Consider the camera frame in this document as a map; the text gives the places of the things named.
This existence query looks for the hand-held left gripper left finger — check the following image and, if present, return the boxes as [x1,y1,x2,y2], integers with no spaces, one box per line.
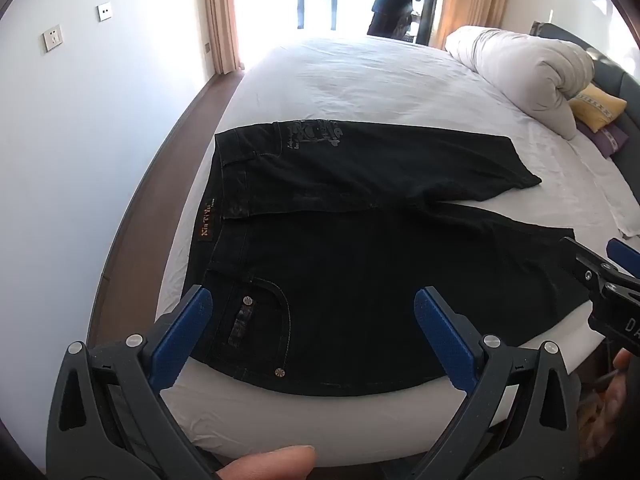
[46,284,221,480]

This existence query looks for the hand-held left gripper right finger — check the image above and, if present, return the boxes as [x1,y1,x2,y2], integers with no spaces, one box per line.
[413,286,583,480]

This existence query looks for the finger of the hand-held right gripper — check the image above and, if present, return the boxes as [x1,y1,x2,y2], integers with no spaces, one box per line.
[606,238,640,278]
[560,236,626,301]

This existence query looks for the black pants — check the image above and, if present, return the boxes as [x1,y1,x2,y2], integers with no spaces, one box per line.
[187,119,593,398]

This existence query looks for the person's right hand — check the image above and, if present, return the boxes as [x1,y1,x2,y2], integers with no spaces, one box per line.
[611,348,640,411]

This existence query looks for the person's left hand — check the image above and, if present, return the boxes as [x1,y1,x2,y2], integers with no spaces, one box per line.
[216,446,317,480]

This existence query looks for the purple pillow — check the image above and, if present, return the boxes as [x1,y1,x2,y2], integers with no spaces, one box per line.
[575,120,632,158]

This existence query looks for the yellow pillow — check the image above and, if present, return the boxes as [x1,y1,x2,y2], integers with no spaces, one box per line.
[568,82,628,132]

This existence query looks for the grey headboard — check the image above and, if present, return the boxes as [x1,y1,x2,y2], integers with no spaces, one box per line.
[530,20,640,196]

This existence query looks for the white rolled duvet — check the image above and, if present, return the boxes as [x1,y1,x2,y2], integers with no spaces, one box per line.
[444,25,596,141]

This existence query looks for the white bed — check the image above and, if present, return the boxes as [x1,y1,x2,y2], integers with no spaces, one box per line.
[155,35,640,466]

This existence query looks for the black hanging garment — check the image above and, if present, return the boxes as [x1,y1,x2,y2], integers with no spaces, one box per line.
[366,0,431,38]

